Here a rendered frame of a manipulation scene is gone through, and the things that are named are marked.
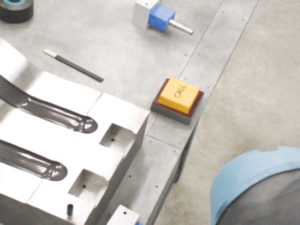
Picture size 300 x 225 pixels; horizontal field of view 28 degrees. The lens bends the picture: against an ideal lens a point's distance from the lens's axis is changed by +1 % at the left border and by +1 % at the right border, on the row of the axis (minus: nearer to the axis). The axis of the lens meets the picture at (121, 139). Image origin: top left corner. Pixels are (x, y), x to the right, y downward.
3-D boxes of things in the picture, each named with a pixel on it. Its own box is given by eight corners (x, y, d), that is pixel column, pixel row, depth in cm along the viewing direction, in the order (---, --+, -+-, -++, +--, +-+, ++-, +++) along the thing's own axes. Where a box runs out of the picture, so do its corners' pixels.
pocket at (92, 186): (107, 193, 95) (109, 179, 92) (92, 218, 91) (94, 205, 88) (81, 181, 95) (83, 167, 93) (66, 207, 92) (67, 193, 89)
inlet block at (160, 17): (195, 36, 130) (201, 16, 126) (184, 49, 127) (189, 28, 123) (143, 11, 134) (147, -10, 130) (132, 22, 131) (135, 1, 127)
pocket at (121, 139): (134, 147, 101) (136, 132, 98) (121, 169, 98) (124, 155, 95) (109, 136, 102) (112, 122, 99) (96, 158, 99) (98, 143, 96)
